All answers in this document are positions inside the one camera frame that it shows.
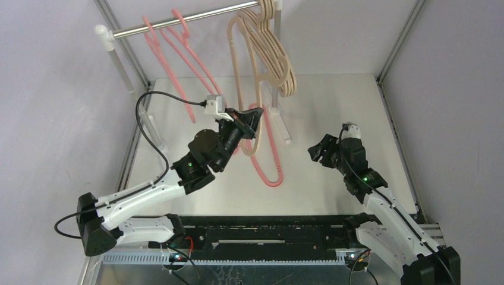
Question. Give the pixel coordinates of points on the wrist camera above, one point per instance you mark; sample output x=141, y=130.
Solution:
x=215, y=107
x=350, y=130

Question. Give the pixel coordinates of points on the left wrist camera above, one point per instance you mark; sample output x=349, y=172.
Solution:
x=215, y=107

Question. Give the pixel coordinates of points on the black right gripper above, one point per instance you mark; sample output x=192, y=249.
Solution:
x=330, y=152

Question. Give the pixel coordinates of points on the aluminium frame post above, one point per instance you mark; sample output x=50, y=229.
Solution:
x=401, y=39
x=112, y=22

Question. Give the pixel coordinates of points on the aluminium frame post left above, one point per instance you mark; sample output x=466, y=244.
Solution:
x=112, y=22

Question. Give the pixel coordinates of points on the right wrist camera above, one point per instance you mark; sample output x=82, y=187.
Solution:
x=350, y=130

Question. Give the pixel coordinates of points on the pink hanger top hook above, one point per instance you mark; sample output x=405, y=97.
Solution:
x=154, y=45

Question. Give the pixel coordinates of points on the beige hanger large hook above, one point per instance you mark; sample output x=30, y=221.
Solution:
x=241, y=24

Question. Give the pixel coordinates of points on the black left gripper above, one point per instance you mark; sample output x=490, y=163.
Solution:
x=245, y=122

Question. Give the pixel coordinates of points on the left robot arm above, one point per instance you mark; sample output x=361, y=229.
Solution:
x=111, y=220

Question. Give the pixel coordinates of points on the pink hanger long bar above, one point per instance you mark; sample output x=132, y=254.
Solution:
x=266, y=161

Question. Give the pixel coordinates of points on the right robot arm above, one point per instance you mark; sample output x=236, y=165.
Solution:
x=388, y=230

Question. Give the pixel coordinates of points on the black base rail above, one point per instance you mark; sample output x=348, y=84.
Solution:
x=267, y=238

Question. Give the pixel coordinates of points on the aluminium frame post right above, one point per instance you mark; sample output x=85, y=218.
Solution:
x=401, y=39

